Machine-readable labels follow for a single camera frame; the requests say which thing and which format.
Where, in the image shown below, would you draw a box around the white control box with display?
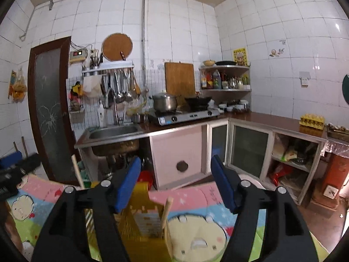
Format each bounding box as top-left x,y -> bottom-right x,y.
69,50 -> 88,64

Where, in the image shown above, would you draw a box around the row of hanging kitchen utensils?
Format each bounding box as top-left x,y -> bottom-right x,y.
101,69 -> 142,105

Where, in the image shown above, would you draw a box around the metal wall pipe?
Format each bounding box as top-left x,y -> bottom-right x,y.
19,0 -> 148,88

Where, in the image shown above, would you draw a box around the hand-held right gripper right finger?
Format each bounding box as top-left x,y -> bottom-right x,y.
210,155 -> 319,262

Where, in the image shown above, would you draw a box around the orange box with white socket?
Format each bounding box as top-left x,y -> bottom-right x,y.
312,139 -> 349,210

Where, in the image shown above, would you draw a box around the kitchen counter cabinet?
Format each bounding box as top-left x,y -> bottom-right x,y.
75,110 -> 328,205

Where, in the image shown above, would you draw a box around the row of condiment bottles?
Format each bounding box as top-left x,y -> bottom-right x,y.
201,69 -> 250,89

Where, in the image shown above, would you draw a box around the red plastic basin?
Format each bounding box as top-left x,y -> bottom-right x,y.
138,171 -> 154,190

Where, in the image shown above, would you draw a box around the narrow glass cabinet door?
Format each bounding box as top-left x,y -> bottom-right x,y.
210,123 -> 229,170

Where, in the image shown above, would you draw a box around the yellow wall poster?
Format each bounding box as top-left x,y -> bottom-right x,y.
232,48 -> 248,66

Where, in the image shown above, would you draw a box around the wooden cutting board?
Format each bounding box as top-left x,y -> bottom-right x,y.
164,62 -> 196,95

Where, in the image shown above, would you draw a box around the bags in open cabinet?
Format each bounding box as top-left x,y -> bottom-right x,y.
273,135 -> 317,167

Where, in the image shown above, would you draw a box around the yellow plastic utensil holder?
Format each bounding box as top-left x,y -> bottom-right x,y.
87,181 -> 175,262

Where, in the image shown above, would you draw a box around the tray of small items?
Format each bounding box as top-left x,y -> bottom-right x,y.
326,123 -> 349,142

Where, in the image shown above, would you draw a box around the hanging yellow bags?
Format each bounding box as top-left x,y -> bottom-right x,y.
8,68 -> 28,103

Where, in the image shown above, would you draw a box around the metal wall rack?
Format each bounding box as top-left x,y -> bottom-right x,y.
82,61 -> 135,77

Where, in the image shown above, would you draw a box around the pink cabinet door with hole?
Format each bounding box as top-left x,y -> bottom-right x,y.
149,127 -> 210,190

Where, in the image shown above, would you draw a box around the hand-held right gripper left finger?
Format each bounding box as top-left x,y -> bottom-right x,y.
31,157 -> 142,262

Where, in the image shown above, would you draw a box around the steel pot with lid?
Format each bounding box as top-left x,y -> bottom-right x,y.
152,92 -> 178,112

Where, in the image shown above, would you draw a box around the steel faucet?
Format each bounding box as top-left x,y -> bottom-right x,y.
105,87 -> 124,126

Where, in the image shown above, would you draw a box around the black wok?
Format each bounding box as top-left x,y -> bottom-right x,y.
185,95 -> 212,110

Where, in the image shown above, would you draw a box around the wooden chopstick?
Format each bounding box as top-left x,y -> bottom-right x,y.
160,196 -> 174,252
71,155 -> 86,189

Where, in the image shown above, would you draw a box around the metal corner shelf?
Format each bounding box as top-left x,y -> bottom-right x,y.
198,65 -> 252,107

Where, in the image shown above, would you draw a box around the printed cartoon blanket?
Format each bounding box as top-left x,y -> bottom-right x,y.
5,175 -> 322,262

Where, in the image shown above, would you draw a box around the green round wall hanging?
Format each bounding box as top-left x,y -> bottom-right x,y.
342,74 -> 349,108

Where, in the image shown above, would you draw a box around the stainless steel sink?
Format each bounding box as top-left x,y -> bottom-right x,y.
75,123 -> 145,156

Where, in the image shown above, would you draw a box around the white hanging plastic bag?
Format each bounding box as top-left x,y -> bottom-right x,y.
82,76 -> 102,98

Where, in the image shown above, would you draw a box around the steel gas stove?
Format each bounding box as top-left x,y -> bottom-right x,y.
147,108 -> 221,126

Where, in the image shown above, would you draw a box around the brown frosted glass door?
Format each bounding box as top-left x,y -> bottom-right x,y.
27,37 -> 81,184

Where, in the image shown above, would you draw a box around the yellow egg carton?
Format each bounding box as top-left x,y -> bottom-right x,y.
299,115 -> 325,128

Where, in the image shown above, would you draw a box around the wire grid with hanging items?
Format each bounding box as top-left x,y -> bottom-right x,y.
67,78 -> 86,114

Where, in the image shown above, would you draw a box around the steel cup of chopsticks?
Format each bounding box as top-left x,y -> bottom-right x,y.
90,48 -> 104,69

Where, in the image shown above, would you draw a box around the wooden sticks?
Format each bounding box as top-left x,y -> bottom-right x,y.
14,136 -> 28,159

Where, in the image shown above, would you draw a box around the wide glass cabinet door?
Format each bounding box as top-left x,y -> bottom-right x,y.
228,120 -> 273,182

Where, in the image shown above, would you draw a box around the white soap bottle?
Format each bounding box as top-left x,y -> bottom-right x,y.
98,101 -> 107,127

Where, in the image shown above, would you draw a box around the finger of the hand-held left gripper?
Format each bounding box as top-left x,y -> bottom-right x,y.
16,153 -> 41,174
0,153 -> 23,170

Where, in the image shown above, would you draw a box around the group of small bowls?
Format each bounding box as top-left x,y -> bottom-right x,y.
218,100 -> 250,113

